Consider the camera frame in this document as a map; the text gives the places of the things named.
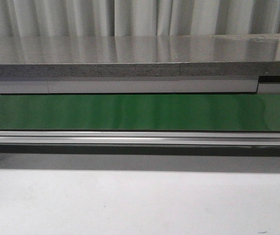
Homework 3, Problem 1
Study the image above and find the green conveyor belt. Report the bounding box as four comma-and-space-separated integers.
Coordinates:
0, 94, 280, 132

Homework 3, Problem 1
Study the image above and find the grey speckled stone counter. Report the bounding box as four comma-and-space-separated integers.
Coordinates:
0, 33, 280, 95

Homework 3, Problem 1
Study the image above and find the white pleated curtain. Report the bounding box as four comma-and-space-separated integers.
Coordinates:
0, 0, 280, 37

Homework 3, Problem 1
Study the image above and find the aluminium conveyor frame rail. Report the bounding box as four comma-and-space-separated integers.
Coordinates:
0, 131, 280, 146

